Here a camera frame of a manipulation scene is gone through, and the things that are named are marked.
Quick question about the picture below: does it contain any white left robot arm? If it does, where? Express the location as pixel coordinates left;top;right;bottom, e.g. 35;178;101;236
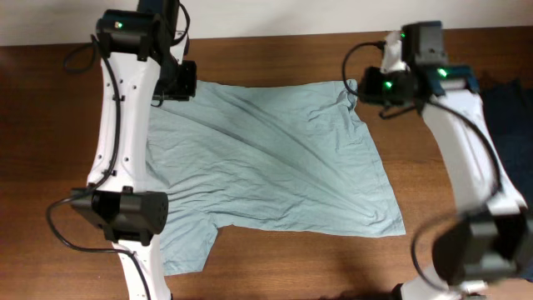
68;2;197;299

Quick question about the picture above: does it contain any dark blue folded garment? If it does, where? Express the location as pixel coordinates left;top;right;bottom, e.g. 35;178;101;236
481;79;532;204

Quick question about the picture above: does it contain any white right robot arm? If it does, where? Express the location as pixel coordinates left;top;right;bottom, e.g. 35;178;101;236
358;66;532;299

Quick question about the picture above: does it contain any light teal t-shirt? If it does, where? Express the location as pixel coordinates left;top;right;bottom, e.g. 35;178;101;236
146;80;405;276

